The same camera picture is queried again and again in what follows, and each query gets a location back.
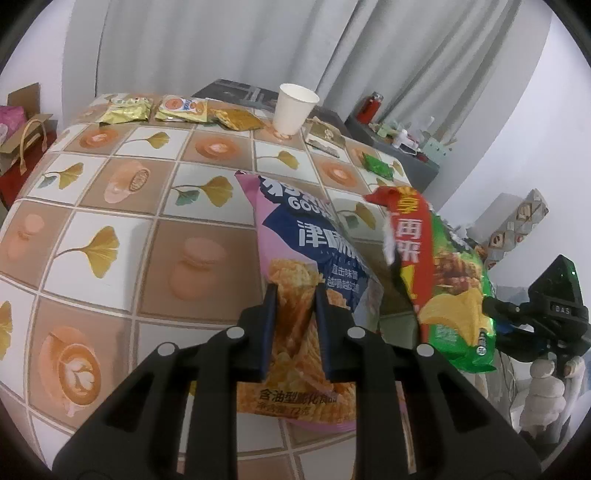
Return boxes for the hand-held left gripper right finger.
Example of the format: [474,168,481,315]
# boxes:
[314,285,542,480]

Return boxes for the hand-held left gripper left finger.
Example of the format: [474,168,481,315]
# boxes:
[52,282,280,480]

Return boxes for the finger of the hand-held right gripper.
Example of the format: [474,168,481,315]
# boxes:
[481,295,539,326]
[493,323,555,365]

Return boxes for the green potato chip bag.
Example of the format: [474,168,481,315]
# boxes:
[365,186,498,374]

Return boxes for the pink waffle chip bag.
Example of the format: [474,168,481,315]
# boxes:
[235,171,409,433]

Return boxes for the patterned tall gift bag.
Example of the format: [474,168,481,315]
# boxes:
[482,188,550,271]

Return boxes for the ginkgo patterned tablecloth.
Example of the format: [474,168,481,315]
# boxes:
[0,92,416,480]

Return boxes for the small green snack packet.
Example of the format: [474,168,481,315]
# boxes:
[361,154,394,182]

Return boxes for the mint patterned box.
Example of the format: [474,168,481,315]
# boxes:
[422,136,455,162]

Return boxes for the dark grey cabinet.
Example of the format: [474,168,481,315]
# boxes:
[344,115,441,197]

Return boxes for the gold snack packet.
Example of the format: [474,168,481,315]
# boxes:
[210,107,265,133]

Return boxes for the white paper cup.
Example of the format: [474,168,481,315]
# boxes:
[272,83,320,137]

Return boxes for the red thermos bottle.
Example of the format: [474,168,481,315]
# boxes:
[358,92,385,124]

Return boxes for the orange white snack packet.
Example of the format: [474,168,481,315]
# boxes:
[154,95,209,124]

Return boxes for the dark printed box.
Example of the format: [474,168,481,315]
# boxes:
[191,78,347,134]

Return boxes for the yellow green snack packet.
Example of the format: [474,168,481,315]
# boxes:
[96,93,152,126]

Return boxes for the grey curtain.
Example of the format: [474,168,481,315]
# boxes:
[65,0,552,153]

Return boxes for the red gift bag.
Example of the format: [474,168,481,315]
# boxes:
[0,117,49,208]

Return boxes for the pink plastic bag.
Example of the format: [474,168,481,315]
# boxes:
[0,105,26,139]

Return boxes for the cardboard box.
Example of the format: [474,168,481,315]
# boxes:
[0,83,58,176]

